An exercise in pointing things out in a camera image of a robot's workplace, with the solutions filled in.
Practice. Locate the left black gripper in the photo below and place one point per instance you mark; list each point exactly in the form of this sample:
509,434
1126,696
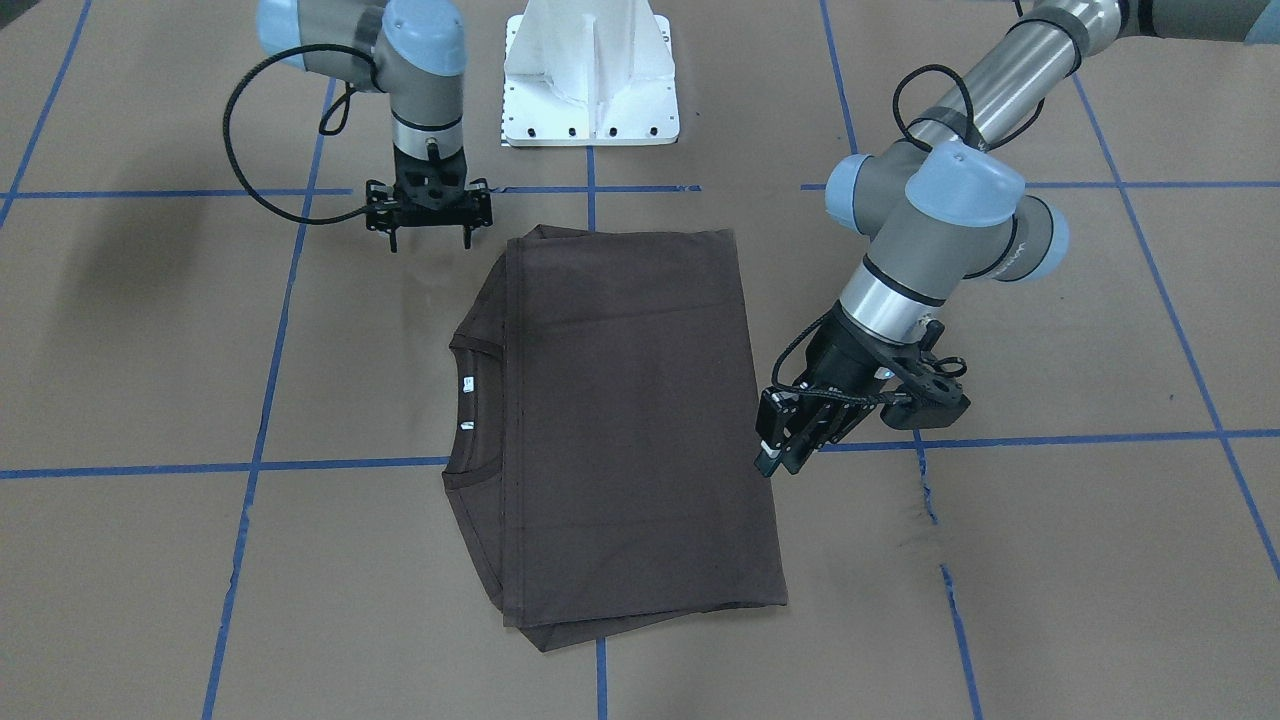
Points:
835,367

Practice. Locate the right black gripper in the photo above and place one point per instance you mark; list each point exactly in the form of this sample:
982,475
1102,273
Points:
381,212

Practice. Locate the brown t-shirt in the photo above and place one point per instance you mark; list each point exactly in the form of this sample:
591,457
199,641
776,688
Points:
602,470

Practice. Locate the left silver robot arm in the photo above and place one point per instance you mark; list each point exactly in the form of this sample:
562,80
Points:
939,208

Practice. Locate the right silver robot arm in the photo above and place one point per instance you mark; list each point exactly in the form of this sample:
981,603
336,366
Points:
414,52

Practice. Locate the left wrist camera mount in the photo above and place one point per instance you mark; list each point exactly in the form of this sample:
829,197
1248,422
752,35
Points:
930,395

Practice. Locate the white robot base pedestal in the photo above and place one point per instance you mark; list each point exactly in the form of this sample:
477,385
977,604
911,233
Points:
589,73

